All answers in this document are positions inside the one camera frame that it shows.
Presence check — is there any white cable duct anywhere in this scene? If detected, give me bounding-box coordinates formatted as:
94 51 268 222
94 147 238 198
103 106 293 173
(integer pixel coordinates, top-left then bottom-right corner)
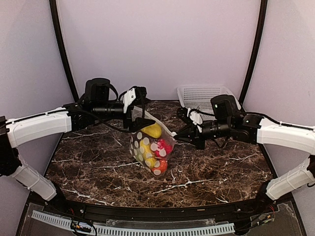
31 210 235 236

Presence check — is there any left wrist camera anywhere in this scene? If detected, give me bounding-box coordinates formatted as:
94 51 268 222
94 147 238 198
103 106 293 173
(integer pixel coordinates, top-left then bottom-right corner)
119 86 147 114

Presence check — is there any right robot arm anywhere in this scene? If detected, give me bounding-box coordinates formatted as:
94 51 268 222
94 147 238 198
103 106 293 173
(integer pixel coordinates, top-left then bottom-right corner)
174 94 315 213

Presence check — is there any yellow fake lemon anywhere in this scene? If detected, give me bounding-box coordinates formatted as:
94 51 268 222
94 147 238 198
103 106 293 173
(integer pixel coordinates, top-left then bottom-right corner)
141 123 162 139

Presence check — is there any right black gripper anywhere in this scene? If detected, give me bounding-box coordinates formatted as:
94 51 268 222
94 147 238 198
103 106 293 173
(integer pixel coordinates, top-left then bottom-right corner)
174 118 232 150

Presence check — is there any orange fake pumpkin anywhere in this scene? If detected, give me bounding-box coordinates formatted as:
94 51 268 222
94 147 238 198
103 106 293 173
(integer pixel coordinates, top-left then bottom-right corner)
152 159 168 176

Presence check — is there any left black frame post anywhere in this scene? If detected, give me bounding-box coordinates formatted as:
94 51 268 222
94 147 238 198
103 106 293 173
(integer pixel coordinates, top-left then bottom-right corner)
49 0 79 101

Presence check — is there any yellow fake banana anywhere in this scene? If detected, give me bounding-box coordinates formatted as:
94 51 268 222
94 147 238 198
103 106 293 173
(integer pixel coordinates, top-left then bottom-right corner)
139 146 157 169

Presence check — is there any black frame post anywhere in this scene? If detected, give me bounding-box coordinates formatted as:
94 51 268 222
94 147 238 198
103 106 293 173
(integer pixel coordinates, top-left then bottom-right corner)
49 0 79 101
239 0 268 105

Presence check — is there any red fake pepper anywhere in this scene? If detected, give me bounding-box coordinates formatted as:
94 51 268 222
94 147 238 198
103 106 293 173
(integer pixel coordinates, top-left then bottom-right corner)
150 139 173 159

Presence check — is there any right black frame post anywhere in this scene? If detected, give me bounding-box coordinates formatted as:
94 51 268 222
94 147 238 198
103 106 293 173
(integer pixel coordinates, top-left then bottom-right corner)
239 0 268 105

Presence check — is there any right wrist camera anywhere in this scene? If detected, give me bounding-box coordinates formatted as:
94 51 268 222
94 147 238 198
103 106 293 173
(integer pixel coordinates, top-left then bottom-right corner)
177 107 203 126

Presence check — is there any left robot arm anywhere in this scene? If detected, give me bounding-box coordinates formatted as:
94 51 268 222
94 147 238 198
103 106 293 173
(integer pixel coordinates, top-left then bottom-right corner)
0 78 155 214

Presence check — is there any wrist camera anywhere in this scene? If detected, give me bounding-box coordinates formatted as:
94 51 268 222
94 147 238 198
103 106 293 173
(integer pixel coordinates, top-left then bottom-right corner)
177 107 203 126
119 86 147 114

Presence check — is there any polka dot zip bag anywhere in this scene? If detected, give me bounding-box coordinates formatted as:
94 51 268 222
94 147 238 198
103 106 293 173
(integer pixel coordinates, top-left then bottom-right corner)
129 111 176 177

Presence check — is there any white plastic basket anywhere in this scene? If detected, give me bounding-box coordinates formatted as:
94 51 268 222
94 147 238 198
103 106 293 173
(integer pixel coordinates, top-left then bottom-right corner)
177 85 236 114

